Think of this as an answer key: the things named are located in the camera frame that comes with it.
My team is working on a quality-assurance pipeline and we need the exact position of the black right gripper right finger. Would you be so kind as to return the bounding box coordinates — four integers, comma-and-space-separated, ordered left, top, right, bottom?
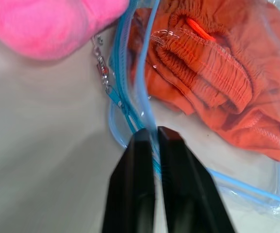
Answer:
156, 125, 236, 233

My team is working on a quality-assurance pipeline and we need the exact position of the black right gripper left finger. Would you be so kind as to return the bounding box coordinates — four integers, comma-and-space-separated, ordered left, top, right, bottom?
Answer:
101, 128, 156, 233

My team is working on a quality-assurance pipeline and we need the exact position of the clear plastic pouch blue zipper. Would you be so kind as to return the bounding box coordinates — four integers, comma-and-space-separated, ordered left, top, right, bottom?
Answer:
105, 0, 280, 220

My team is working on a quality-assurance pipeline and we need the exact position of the orange cloth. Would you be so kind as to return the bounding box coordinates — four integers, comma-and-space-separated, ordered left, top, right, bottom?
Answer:
128, 0, 280, 163

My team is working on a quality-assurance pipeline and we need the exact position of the pink fluffy pompom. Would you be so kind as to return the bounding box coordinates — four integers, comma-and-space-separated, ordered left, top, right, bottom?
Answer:
0, 0, 132, 61

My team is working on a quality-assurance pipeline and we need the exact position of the silver keychain chain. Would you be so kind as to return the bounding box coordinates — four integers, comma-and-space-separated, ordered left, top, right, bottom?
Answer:
92, 33, 112, 93

